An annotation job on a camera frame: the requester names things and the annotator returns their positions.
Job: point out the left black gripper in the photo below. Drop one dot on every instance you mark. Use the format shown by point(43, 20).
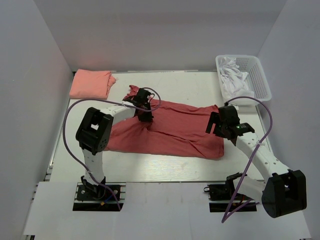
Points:
point(148, 118)

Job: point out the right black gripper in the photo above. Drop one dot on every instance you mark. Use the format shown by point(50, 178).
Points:
point(213, 119)

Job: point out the red t-shirt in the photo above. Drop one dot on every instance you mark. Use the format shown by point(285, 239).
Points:
point(176, 129)

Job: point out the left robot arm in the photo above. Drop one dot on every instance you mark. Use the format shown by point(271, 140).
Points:
point(94, 133)

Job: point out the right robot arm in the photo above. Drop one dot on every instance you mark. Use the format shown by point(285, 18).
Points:
point(281, 192)

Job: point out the white crumpled t-shirt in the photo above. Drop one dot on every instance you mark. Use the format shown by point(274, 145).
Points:
point(233, 80)

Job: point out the white plastic basket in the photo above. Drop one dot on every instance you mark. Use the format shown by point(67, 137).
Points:
point(256, 80)

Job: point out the folded salmon t-shirt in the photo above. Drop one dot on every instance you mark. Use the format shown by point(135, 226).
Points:
point(88, 84)

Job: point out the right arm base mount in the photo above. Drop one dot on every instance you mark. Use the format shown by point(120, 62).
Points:
point(219, 197)

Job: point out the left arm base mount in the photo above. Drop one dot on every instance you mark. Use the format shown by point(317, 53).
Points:
point(85, 201)

